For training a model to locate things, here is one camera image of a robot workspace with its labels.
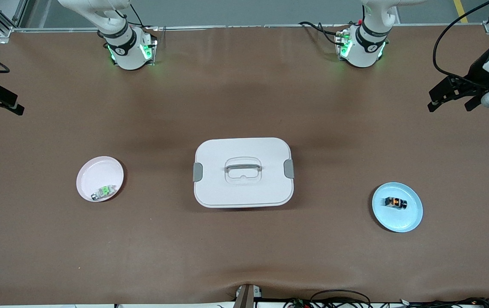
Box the orange push button switch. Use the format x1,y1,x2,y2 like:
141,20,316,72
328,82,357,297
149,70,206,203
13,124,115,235
384,196,408,210

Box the white lidded box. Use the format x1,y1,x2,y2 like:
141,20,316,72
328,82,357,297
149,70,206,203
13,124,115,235
193,137,295,209

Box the pink round plate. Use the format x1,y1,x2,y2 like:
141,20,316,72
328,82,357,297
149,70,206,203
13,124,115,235
76,156,125,202

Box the light blue round plate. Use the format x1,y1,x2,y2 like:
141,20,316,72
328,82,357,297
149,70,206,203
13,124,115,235
372,182,423,233

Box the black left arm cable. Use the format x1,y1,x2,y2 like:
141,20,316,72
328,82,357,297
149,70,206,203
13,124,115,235
433,0,489,82

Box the green push button switch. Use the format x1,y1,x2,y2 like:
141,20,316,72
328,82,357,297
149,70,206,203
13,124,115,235
91,185,117,201

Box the black base cable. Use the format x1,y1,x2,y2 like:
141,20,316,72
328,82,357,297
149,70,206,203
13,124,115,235
298,21,343,47

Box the black cable bundle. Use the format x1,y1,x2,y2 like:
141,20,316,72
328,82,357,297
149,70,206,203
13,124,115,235
283,296,489,308

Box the metal table edge rail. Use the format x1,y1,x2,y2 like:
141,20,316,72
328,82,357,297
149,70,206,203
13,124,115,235
11,24,485,33

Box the black cable loop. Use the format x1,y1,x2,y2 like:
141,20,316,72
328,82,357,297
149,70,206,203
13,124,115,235
310,290,372,308

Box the brown camera mount bracket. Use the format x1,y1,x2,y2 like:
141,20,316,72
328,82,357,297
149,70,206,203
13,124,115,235
234,284,263,308

